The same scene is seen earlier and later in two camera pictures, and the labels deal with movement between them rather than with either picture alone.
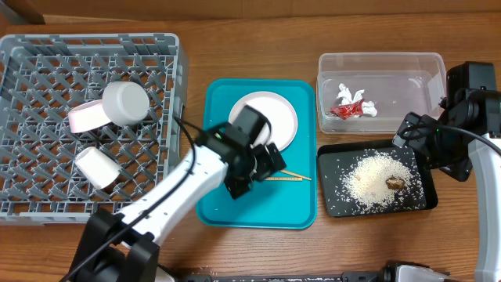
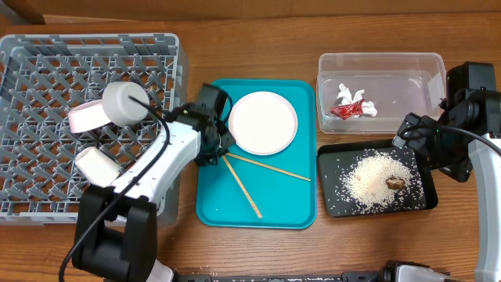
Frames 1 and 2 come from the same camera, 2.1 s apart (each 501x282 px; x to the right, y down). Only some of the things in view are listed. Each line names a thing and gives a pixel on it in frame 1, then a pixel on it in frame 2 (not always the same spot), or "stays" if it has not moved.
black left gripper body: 256,162 -> 221,144
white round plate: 279,112 stays
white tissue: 369,107 stays
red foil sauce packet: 348,110 stays
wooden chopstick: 283,178 -> 233,171
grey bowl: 124,103 stays
